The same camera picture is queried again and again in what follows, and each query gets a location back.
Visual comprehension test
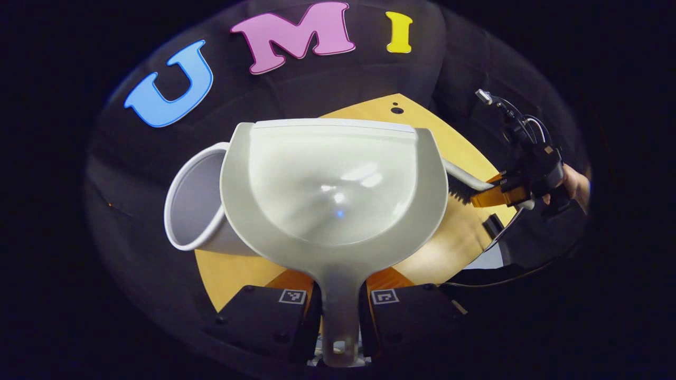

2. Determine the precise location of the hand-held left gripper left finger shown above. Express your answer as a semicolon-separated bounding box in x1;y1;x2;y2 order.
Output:
214;269;323;365

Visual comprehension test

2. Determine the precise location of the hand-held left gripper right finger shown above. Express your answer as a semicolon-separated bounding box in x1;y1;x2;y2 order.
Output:
359;268;468;363

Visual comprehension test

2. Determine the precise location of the small white broom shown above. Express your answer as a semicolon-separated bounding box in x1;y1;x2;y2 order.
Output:
443;158;535;211

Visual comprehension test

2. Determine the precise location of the grey plastic garbage bin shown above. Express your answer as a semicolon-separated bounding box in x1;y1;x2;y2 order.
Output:
164;141;259;258

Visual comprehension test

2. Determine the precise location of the white plastic dustpan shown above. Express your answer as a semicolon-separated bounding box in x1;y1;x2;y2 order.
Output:
220;118;449;368

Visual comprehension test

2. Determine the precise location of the wooden desktop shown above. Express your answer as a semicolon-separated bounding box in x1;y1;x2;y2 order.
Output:
194;93;518;313

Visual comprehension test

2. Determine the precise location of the black backdrop cloth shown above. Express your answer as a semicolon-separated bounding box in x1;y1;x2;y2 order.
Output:
84;0;592;338

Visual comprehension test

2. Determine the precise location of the gripper cable with silver plug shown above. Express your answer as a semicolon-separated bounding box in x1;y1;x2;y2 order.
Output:
474;89;553;154

